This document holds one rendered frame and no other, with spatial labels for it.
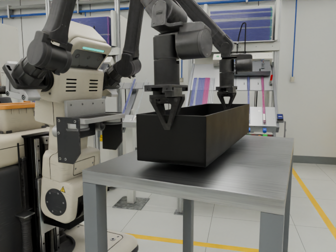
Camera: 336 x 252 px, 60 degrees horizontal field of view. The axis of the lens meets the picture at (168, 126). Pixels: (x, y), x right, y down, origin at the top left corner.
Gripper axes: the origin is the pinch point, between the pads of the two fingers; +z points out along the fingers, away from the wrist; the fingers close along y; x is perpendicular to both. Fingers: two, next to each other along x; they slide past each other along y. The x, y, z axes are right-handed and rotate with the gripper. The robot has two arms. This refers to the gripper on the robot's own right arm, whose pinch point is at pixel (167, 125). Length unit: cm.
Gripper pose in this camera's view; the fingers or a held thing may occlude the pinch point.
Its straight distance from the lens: 65.9
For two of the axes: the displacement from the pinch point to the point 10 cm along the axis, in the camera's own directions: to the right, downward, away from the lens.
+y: 4.1, -1.1, 9.1
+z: 0.2, 9.9, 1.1
